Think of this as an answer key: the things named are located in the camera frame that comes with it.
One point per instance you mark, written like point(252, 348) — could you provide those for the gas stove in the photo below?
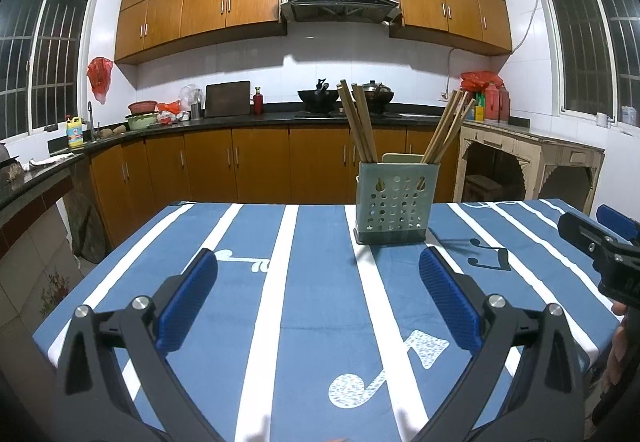
point(325, 113)

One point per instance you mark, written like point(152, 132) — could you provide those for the barred window with wide frame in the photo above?
point(50, 61)

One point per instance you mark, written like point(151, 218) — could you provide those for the clear plastic bag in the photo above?
point(190, 94)

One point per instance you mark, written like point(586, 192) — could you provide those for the small red bottle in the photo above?
point(258, 102)

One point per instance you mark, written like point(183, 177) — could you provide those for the blue white striped tablecloth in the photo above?
point(310, 322)

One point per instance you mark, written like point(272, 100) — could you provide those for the metal cup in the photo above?
point(195, 111)

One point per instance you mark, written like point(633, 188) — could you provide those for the wooden stool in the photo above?
point(482, 184)

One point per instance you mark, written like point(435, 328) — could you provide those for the cream wooden sideboard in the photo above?
point(530, 136)

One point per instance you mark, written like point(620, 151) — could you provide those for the green basin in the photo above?
point(142, 121)

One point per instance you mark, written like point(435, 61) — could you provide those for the base cabinets with black countertop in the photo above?
point(260, 161)

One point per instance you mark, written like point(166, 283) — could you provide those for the crumpled red plastic bag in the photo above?
point(167, 108)

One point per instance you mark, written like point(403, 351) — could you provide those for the barred window with cup sill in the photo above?
point(585, 46)

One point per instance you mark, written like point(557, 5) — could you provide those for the metal faucet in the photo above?
point(90, 116)

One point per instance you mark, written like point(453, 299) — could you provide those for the person's right hand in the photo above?
point(616, 352)

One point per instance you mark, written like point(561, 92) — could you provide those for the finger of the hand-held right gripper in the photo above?
point(582, 232)
point(617, 221)

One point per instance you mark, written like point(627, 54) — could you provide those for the white rag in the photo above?
point(50, 160)

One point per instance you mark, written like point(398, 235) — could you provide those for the pale plastic bottle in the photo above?
point(629, 115)

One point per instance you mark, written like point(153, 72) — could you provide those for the black wok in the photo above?
point(317, 99)

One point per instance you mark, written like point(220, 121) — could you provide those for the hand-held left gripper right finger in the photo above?
point(450, 307)

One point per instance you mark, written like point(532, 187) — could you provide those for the green perforated utensil holder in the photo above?
point(397, 207)

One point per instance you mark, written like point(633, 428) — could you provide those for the dark wooden cutting board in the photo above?
point(227, 99)

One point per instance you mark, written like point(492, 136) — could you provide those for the red thermos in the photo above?
point(492, 104)
point(504, 105)

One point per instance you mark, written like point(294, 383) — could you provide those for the red plastic bag over thermoses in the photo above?
point(477, 80)

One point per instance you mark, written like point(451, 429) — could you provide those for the green yellow box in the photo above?
point(479, 112)

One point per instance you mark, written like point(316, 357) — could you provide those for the white cup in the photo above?
point(602, 119)

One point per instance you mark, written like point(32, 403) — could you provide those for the lidded wok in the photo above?
point(382, 94)

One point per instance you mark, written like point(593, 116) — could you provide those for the yellow detergent bottle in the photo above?
point(75, 134)

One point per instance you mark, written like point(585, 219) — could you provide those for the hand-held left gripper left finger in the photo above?
point(187, 307)

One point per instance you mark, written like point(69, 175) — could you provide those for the red basin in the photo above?
point(142, 107)

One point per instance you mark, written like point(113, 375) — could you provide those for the red plastic bag on hook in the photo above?
point(100, 74)

